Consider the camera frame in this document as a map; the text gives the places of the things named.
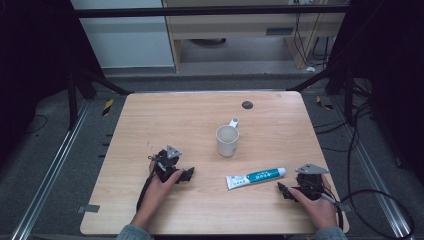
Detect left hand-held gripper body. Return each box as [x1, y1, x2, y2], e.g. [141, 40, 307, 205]
[148, 144, 188, 184]

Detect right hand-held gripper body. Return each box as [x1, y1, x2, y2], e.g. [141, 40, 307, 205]
[295, 162, 331, 202]

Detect person's left hand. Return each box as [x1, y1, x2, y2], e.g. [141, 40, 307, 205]
[139, 159, 185, 217]

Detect person's right hand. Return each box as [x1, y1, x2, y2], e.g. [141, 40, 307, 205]
[287, 175, 339, 230]

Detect white and teal toothpaste tube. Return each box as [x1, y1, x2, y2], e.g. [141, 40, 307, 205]
[225, 166, 287, 191]

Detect white cup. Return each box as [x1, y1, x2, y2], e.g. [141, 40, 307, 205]
[215, 116, 241, 158]

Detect yellow and black tape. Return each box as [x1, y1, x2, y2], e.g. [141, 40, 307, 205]
[101, 98, 115, 117]
[315, 95, 334, 111]

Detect grey tape piece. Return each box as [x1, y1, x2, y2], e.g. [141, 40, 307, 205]
[76, 203, 101, 214]

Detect black metal stand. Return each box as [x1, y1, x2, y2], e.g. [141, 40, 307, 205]
[286, 58, 356, 126]
[65, 63, 134, 132]

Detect white cabinet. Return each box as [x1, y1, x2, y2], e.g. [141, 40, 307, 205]
[70, 0, 176, 70]

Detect light wooden desk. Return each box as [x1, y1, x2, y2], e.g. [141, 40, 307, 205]
[161, 0, 348, 73]

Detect black horizontal bar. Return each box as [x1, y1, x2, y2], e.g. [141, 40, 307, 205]
[73, 5, 350, 19]

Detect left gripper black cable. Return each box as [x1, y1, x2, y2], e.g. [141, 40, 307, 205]
[135, 155, 165, 213]

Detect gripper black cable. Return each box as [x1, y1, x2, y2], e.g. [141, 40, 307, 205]
[135, 155, 165, 213]
[318, 189, 416, 240]

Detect metal floor rail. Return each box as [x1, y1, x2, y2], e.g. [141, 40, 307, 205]
[9, 99, 92, 240]
[331, 96, 413, 240]

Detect black floor cables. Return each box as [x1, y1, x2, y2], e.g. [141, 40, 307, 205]
[313, 78, 379, 174]

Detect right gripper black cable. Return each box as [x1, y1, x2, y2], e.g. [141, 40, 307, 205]
[318, 189, 416, 240]

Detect black hanging cables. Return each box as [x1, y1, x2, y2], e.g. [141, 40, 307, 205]
[293, 12, 334, 69]

